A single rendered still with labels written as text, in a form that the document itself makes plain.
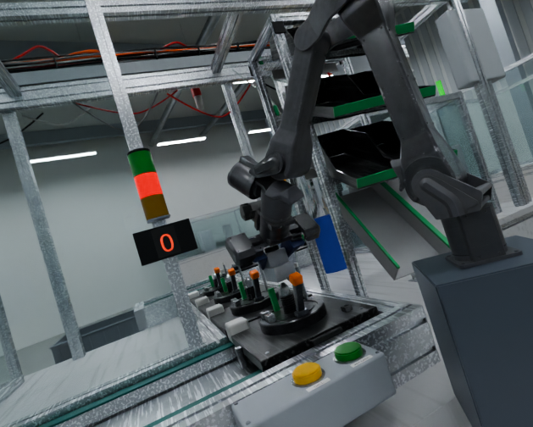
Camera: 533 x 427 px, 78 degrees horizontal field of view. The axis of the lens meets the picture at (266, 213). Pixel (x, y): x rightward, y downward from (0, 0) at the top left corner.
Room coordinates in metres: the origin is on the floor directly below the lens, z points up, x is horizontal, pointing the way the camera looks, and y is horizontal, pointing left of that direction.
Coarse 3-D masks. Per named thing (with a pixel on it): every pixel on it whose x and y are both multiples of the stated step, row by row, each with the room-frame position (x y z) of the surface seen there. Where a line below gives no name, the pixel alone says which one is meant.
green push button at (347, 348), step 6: (348, 342) 0.49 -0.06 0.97; (354, 342) 0.49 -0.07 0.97; (336, 348) 0.48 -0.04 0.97; (342, 348) 0.48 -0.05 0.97; (348, 348) 0.47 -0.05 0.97; (354, 348) 0.47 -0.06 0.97; (360, 348) 0.47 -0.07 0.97; (336, 354) 0.47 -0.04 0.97; (342, 354) 0.46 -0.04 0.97; (348, 354) 0.46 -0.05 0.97; (354, 354) 0.46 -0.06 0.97; (360, 354) 0.46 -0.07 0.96; (342, 360) 0.46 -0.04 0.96; (348, 360) 0.46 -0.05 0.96
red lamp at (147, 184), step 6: (144, 174) 0.70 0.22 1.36; (150, 174) 0.71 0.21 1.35; (156, 174) 0.72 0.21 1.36; (138, 180) 0.70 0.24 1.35; (144, 180) 0.70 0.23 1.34; (150, 180) 0.70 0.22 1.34; (156, 180) 0.71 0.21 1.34; (138, 186) 0.70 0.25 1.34; (144, 186) 0.70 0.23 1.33; (150, 186) 0.70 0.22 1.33; (156, 186) 0.71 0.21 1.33; (138, 192) 0.71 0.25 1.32; (144, 192) 0.70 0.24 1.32; (150, 192) 0.70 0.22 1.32; (156, 192) 0.71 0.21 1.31; (162, 192) 0.72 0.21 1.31
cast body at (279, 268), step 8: (264, 248) 0.68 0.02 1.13; (272, 248) 0.67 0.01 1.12; (280, 248) 0.67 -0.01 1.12; (272, 256) 0.66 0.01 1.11; (280, 256) 0.67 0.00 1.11; (272, 264) 0.66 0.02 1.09; (280, 264) 0.66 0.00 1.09; (288, 264) 0.66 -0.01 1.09; (264, 272) 0.70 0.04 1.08; (272, 272) 0.66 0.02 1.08; (280, 272) 0.65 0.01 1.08; (288, 272) 0.66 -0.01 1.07; (272, 280) 0.67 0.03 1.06; (280, 280) 0.65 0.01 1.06
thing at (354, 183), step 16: (320, 144) 0.93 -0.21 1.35; (336, 144) 0.95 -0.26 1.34; (352, 144) 0.91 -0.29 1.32; (368, 144) 0.83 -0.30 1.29; (336, 160) 0.91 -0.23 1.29; (352, 160) 0.88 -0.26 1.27; (368, 160) 0.86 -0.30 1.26; (384, 160) 0.79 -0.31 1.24; (336, 176) 0.77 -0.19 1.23; (352, 176) 0.71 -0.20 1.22; (368, 176) 0.69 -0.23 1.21; (384, 176) 0.70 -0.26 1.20
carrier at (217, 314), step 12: (240, 288) 0.95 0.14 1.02; (252, 288) 0.91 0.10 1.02; (276, 288) 1.06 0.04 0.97; (240, 300) 0.96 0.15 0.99; (252, 300) 0.90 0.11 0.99; (264, 300) 0.86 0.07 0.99; (216, 312) 0.95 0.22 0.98; (228, 312) 0.94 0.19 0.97; (240, 312) 0.86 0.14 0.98; (252, 312) 0.85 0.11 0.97; (216, 324) 0.87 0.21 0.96
